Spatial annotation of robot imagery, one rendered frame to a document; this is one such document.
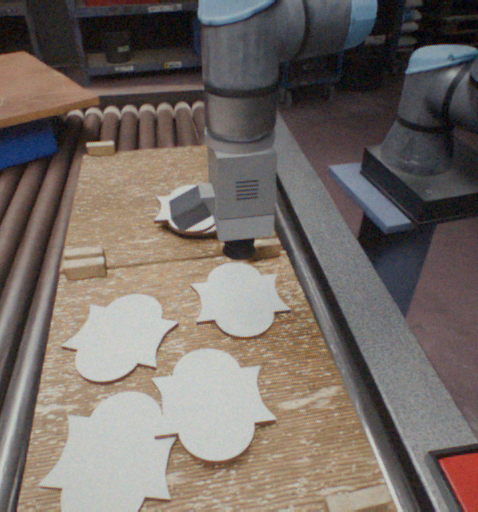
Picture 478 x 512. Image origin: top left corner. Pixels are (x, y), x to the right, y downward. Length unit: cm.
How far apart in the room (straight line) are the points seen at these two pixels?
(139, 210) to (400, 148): 54
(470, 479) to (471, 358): 146
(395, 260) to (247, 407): 69
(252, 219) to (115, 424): 26
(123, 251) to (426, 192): 58
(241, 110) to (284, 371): 30
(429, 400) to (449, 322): 150
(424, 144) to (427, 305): 123
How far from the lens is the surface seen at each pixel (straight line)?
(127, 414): 53
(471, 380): 192
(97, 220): 83
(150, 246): 75
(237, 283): 65
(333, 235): 81
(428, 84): 96
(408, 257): 113
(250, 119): 46
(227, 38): 44
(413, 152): 101
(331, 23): 50
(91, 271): 70
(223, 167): 47
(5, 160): 111
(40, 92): 117
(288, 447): 51
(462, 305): 220
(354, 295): 70
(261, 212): 50
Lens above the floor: 138
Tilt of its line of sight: 38 degrees down
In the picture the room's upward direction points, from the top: straight up
